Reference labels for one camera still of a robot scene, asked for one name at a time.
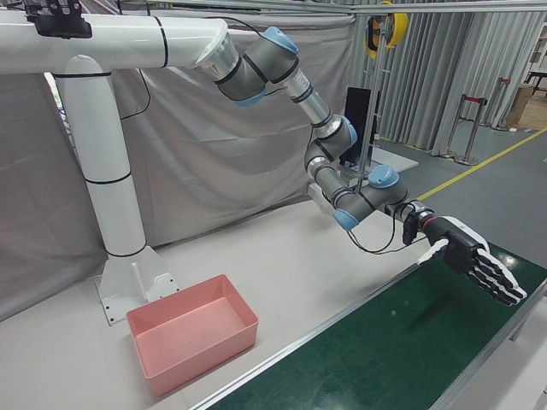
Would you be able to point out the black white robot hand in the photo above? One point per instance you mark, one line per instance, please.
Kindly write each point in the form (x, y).
(459, 247)

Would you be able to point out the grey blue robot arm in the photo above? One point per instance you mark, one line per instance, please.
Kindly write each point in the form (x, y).
(273, 64)

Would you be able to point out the pink plastic basket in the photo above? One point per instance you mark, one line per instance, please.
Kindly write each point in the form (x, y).
(192, 341)

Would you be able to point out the white platform board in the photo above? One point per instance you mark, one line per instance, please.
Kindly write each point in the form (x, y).
(397, 161)

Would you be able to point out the green conveyor belt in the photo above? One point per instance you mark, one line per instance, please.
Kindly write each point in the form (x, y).
(299, 337)
(384, 341)

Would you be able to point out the cardboard box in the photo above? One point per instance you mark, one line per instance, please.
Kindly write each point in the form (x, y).
(521, 107)

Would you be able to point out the black flat monitor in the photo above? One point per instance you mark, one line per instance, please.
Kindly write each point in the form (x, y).
(357, 124)

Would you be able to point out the grey pleated curtain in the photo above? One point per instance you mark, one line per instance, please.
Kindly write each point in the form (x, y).
(427, 85)

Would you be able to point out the grey fabric curtain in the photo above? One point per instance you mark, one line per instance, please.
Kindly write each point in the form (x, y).
(205, 154)

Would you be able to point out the white tubular robot stand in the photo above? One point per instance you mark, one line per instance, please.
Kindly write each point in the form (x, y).
(102, 141)

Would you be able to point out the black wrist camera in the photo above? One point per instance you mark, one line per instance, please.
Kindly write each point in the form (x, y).
(411, 228)

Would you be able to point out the black stanchion post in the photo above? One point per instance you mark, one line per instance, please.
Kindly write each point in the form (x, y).
(472, 128)
(504, 102)

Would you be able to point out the aluminium frame post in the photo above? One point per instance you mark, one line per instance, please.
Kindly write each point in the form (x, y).
(372, 107)

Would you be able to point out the black camera on stand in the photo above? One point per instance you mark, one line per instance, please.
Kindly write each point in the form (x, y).
(60, 23)

